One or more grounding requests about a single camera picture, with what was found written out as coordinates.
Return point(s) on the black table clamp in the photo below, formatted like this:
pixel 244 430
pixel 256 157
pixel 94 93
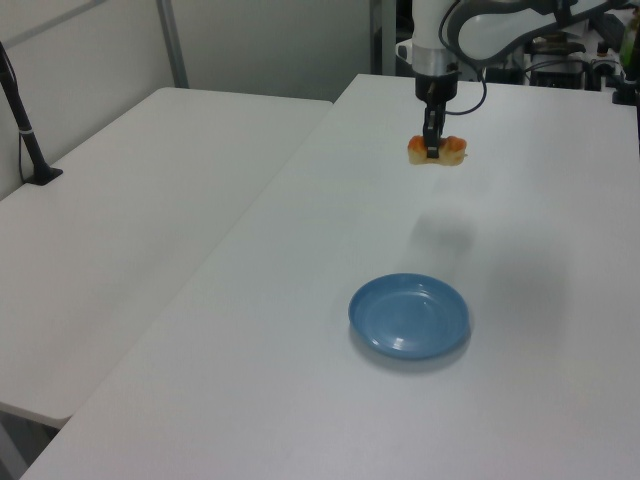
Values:
pixel 625 92

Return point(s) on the small black flat box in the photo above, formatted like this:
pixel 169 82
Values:
pixel 505 76

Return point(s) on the black box device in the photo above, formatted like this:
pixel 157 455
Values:
pixel 556 74

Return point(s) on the black keyboard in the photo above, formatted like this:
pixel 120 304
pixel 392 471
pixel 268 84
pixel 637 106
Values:
pixel 610 30

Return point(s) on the green bottle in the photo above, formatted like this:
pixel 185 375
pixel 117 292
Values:
pixel 631 47

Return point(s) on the grey metal partition post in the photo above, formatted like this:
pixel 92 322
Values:
pixel 172 42

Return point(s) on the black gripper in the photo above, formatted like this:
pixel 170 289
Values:
pixel 435 87

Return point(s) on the dark vertical frame post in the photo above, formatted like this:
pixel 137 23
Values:
pixel 384 35

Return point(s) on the brown flat object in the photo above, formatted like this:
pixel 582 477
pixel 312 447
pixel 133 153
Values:
pixel 560 46

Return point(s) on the bread with orange topping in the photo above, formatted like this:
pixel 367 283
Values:
pixel 452 150

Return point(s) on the blue round plate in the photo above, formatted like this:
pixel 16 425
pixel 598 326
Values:
pixel 410 315

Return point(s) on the black camera stand pole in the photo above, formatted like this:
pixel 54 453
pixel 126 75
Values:
pixel 25 135

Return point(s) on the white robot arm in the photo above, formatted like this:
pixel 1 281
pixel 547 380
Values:
pixel 480 30

